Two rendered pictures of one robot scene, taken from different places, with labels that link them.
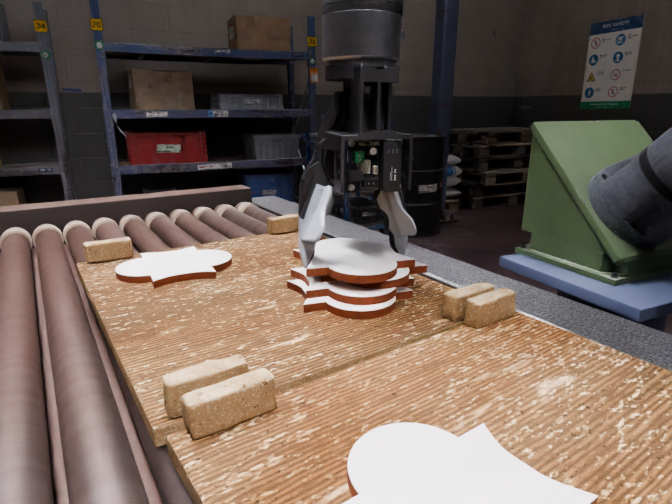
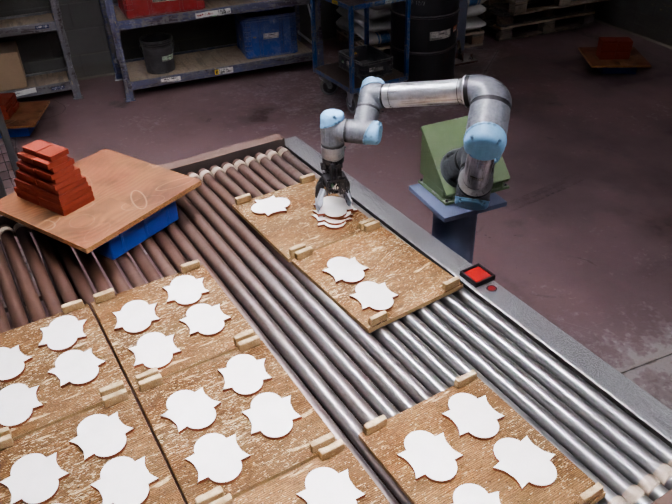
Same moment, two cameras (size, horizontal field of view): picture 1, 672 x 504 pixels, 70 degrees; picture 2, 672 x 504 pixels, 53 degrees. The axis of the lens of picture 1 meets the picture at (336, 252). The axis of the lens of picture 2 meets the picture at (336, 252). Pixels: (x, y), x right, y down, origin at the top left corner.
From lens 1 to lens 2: 180 cm
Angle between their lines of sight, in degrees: 18
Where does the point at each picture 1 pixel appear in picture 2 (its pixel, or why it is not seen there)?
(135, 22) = not seen: outside the picture
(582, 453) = (372, 262)
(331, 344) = (325, 238)
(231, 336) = (298, 236)
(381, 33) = (337, 154)
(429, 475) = (341, 265)
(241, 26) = not seen: outside the picture
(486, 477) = (351, 265)
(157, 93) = not seen: outside the picture
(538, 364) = (376, 243)
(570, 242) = (434, 183)
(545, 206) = (426, 165)
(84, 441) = (272, 261)
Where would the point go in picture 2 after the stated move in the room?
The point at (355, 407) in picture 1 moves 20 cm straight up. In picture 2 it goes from (330, 254) to (328, 199)
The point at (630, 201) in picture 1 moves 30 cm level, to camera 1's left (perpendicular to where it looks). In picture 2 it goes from (451, 172) to (368, 173)
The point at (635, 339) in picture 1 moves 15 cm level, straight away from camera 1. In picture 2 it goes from (415, 234) to (437, 214)
